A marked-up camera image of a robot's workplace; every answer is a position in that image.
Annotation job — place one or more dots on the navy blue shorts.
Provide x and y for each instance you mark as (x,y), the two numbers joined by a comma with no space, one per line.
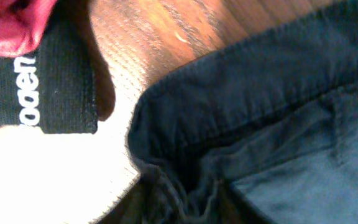
(263,131)

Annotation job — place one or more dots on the red folded garment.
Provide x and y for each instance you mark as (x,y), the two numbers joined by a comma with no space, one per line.
(22,25)

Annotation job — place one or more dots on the black folded garment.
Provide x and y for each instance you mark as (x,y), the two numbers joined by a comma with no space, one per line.
(51,87)

